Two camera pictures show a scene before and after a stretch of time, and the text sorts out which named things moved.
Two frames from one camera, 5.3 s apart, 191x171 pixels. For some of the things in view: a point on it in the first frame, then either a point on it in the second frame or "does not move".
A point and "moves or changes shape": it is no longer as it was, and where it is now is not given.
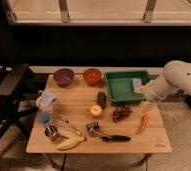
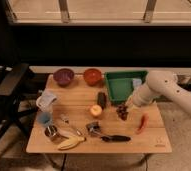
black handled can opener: (94, 128) does not move
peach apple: (96, 110) does not move
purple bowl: (63, 76) does not move
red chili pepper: (144, 121) does not move
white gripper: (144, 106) to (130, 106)
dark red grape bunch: (121, 112) moves or changes shape
